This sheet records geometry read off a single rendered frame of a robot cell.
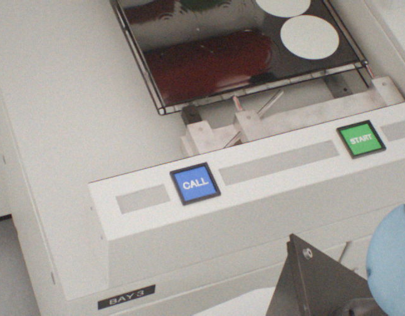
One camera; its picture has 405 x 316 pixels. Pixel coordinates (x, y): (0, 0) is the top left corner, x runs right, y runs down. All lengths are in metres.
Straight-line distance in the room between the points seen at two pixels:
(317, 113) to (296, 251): 0.43
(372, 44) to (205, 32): 0.29
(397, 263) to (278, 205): 0.42
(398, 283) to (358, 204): 0.53
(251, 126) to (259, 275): 0.25
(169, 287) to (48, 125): 0.33
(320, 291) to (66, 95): 0.62
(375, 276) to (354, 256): 0.68
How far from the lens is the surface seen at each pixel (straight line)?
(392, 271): 0.78
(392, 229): 0.79
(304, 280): 0.95
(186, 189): 1.13
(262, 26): 1.43
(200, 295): 1.34
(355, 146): 1.22
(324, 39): 1.44
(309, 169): 1.18
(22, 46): 1.49
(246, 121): 1.28
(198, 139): 1.25
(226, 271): 1.31
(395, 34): 1.39
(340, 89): 1.44
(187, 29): 1.41
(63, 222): 1.27
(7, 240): 2.21
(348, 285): 1.06
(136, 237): 1.11
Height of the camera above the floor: 1.90
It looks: 54 degrees down
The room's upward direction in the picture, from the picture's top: 9 degrees clockwise
